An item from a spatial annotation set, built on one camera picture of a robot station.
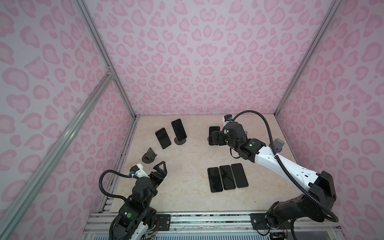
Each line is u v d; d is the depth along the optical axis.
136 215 0.52
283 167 0.46
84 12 0.70
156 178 0.65
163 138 0.92
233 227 0.72
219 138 0.70
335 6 0.69
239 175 0.88
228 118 0.68
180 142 1.03
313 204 0.38
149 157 0.91
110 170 0.56
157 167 0.66
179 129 1.00
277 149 0.97
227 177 1.11
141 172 0.66
